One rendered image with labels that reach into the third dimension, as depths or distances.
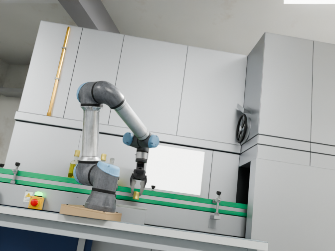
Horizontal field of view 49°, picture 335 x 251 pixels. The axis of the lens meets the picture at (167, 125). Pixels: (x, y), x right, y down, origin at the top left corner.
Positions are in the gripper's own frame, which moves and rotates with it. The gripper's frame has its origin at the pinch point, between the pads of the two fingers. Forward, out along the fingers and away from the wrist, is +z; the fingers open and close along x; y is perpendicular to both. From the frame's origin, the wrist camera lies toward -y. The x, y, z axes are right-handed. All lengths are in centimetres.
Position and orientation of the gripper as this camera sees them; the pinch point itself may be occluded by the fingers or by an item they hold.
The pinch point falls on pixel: (136, 193)
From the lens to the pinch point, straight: 216.1
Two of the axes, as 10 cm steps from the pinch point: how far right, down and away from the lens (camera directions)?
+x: -9.9, -1.5, -0.8
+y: -1.2, 2.5, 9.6
